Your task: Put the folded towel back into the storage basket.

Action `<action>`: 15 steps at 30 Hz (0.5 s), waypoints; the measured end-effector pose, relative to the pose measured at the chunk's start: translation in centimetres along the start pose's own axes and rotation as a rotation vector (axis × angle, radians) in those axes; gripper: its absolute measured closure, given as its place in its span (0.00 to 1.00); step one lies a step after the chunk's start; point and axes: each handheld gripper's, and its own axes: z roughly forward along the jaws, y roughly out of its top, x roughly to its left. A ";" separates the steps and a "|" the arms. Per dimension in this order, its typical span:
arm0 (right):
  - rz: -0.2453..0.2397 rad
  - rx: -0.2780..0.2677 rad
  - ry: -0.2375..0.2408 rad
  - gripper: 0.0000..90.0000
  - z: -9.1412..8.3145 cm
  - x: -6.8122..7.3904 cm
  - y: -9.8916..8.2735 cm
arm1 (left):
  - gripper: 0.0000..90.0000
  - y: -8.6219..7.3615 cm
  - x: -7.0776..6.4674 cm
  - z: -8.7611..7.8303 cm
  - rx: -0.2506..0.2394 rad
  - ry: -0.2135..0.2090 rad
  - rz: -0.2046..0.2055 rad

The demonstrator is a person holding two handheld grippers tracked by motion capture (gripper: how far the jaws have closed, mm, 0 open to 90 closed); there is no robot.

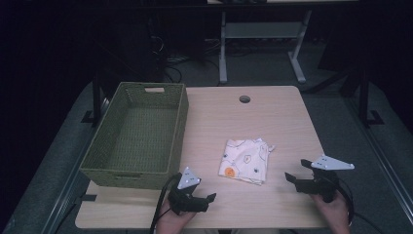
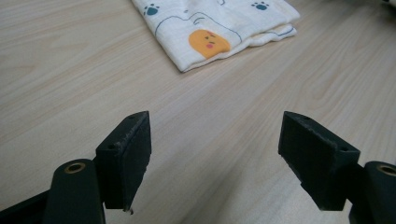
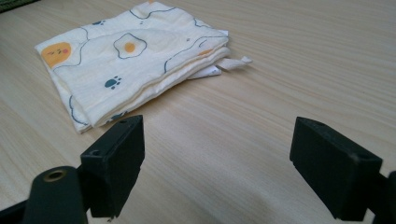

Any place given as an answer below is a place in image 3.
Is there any white egg-print cloth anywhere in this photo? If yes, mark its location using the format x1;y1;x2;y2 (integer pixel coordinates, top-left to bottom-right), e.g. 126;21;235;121
35;1;253;134

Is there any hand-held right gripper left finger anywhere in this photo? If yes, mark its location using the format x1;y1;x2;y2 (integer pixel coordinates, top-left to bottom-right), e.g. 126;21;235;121
79;114;146;219

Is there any dark green mat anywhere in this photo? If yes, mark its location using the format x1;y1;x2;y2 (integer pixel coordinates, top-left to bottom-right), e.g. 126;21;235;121
0;0;41;14

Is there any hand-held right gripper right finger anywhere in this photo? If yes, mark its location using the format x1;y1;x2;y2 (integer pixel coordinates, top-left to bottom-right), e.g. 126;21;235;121
289;116;384;222

